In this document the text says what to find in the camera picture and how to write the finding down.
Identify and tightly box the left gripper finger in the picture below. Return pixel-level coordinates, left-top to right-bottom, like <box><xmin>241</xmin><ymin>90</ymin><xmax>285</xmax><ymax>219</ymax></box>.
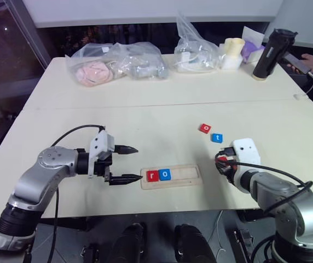
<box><xmin>108</xmin><ymin>173</ymin><xmax>143</xmax><ymax>187</ymax></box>
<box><xmin>114</xmin><ymin>145</ymin><xmax>139</xmax><ymax>156</ymax></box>

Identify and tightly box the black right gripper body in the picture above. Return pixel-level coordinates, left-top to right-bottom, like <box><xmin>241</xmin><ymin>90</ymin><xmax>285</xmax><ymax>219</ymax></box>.
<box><xmin>223</xmin><ymin>162</ymin><xmax>238</xmax><ymax>183</ymax></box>

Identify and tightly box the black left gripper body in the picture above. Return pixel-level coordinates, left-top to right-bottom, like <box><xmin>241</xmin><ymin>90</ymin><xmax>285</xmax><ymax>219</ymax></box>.
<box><xmin>92</xmin><ymin>150</ymin><xmax>117</xmax><ymax>187</ymax></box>

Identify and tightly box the red block letter r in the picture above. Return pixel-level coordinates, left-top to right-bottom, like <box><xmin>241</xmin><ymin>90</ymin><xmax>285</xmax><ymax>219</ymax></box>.
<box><xmin>146</xmin><ymin>170</ymin><xmax>160</xmax><ymax>182</ymax></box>

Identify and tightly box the red block letter o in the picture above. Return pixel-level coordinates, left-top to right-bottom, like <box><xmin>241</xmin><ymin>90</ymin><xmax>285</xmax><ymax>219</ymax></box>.
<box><xmin>199</xmin><ymin>123</ymin><xmax>213</xmax><ymax>135</ymax></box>

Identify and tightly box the wooden letter tray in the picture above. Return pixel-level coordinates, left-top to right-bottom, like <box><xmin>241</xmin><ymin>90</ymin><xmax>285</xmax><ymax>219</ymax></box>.
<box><xmin>140</xmin><ymin>164</ymin><xmax>202</xmax><ymax>190</ymax></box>

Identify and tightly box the blue block letter o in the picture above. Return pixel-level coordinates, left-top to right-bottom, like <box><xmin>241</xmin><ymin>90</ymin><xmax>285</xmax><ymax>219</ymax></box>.
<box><xmin>158</xmin><ymin>169</ymin><xmax>172</xmax><ymax>181</ymax></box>

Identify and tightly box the bystander hand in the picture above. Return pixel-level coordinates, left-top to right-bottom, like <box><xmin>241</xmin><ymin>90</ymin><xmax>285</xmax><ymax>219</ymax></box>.
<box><xmin>300</xmin><ymin>53</ymin><xmax>313</xmax><ymax>73</ymax></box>

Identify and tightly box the dark rounded shape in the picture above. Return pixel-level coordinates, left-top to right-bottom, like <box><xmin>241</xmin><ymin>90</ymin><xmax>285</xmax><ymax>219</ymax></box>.
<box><xmin>173</xmin><ymin>224</ymin><xmax>218</xmax><ymax>263</ymax></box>
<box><xmin>109</xmin><ymin>222</ymin><xmax>148</xmax><ymax>263</ymax></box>

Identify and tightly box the black device under table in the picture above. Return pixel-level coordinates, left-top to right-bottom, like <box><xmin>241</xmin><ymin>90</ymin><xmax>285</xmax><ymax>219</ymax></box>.
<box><xmin>231</xmin><ymin>228</ymin><xmax>256</xmax><ymax>263</ymax></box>

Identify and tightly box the pink plush toy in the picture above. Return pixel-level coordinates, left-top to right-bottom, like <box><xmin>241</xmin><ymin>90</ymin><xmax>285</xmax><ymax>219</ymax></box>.
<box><xmin>75</xmin><ymin>61</ymin><xmax>113</xmax><ymax>87</ymax></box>

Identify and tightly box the clear bag with grey parts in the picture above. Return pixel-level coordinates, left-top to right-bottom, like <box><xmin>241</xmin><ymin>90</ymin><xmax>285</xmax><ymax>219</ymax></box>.
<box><xmin>109</xmin><ymin>41</ymin><xmax>171</xmax><ymax>81</ymax></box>

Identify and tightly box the clear bag with pink toy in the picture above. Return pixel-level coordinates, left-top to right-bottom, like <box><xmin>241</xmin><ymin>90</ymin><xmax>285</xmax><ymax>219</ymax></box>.
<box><xmin>64</xmin><ymin>42</ymin><xmax>119</xmax><ymax>87</ymax></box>

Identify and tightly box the tall clear plastic bag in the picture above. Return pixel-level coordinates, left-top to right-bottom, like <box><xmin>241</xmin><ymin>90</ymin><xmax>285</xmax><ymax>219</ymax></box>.
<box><xmin>172</xmin><ymin>10</ymin><xmax>226</xmax><ymax>73</ymax></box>

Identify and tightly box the white box with purple contents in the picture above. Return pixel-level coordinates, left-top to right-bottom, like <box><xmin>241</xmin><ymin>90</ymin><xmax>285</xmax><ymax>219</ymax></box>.
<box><xmin>240</xmin><ymin>26</ymin><xmax>266</xmax><ymax>65</ymax></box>

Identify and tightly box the black travel tumbler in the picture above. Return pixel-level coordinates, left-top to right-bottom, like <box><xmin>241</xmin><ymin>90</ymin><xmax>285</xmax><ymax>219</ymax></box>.
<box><xmin>252</xmin><ymin>28</ymin><xmax>299</xmax><ymax>82</ymax></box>

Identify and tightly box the cream plastic cylinder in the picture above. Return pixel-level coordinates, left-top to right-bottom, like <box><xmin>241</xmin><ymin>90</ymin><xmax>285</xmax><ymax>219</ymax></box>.
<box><xmin>224</xmin><ymin>38</ymin><xmax>245</xmax><ymax>58</ymax></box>

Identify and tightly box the dark smartphone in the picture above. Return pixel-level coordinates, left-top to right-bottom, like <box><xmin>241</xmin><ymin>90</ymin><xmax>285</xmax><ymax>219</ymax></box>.
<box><xmin>282</xmin><ymin>53</ymin><xmax>313</xmax><ymax>75</ymax></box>

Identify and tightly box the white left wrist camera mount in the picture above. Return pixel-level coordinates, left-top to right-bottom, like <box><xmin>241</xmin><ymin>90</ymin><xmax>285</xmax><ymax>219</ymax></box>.
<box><xmin>87</xmin><ymin>130</ymin><xmax>116</xmax><ymax>179</ymax></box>

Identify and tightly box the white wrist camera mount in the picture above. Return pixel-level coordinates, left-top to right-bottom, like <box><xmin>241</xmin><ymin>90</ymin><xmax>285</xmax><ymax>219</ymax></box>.
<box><xmin>231</xmin><ymin>138</ymin><xmax>262</xmax><ymax>187</ymax></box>
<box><xmin>87</xmin><ymin>130</ymin><xmax>116</xmax><ymax>179</ymax></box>

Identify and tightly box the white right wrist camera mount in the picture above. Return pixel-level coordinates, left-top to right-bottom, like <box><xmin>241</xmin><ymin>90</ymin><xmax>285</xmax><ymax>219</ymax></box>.
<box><xmin>231</xmin><ymin>138</ymin><xmax>262</xmax><ymax>187</ymax></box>

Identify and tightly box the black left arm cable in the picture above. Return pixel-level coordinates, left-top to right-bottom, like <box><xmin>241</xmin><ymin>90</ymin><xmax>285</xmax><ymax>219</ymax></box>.
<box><xmin>50</xmin><ymin>124</ymin><xmax>106</xmax><ymax>147</ymax></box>

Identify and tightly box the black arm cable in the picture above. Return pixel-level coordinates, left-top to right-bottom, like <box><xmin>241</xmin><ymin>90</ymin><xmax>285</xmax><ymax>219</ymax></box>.
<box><xmin>50</xmin><ymin>124</ymin><xmax>106</xmax><ymax>147</ymax></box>
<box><xmin>215</xmin><ymin>147</ymin><xmax>313</xmax><ymax>216</ymax></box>

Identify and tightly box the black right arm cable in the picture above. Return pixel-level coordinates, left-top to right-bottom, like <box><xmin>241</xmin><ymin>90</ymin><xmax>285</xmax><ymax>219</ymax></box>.
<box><xmin>215</xmin><ymin>147</ymin><xmax>313</xmax><ymax>216</ymax></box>

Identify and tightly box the thin white cable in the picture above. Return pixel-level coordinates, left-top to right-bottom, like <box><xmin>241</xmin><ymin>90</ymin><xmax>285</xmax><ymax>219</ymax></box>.
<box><xmin>210</xmin><ymin>210</ymin><xmax>226</xmax><ymax>256</ymax></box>

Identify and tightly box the grey window frame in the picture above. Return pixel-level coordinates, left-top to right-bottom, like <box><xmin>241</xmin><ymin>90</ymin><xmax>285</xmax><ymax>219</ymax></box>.
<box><xmin>7</xmin><ymin>0</ymin><xmax>57</xmax><ymax>71</ymax></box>

